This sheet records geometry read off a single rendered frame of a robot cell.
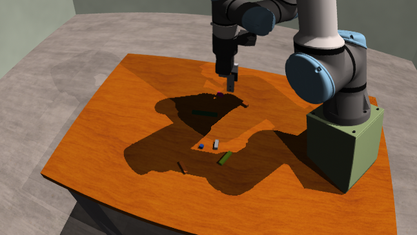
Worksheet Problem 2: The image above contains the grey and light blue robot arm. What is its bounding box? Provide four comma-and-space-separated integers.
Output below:
211, 0, 371, 126

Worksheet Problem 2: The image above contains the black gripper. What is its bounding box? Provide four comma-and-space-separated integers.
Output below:
210, 22, 257, 92

